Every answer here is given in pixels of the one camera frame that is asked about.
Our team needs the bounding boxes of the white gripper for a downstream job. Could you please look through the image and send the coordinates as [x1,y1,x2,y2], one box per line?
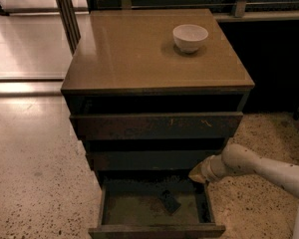
[188,155,226,183]

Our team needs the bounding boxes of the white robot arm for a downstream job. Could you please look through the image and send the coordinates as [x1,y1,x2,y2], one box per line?
[188,144,299,239]

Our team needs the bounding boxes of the middle dark drawer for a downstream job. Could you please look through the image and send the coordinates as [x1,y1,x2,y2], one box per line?
[86,149,220,171]

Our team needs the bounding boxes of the dark drawer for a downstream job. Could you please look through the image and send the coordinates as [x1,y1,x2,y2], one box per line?
[86,149,220,171]
[70,112,243,140]

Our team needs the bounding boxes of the top dark drawer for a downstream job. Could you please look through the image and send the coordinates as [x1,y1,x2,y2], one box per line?
[70,112,243,140]

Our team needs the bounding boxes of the open bottom drawer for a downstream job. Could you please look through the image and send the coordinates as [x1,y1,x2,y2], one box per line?
[89,176,225,239]

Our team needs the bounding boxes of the brown drawer cabinet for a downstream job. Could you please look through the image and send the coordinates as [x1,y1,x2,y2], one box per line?
[61,9,254,181]

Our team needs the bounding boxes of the white ceramic bowl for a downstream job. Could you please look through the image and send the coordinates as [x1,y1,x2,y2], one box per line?
[172,24,208,54]

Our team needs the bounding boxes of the metal door frame post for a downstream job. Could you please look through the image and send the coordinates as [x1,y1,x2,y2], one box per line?
[56,0,81,54]

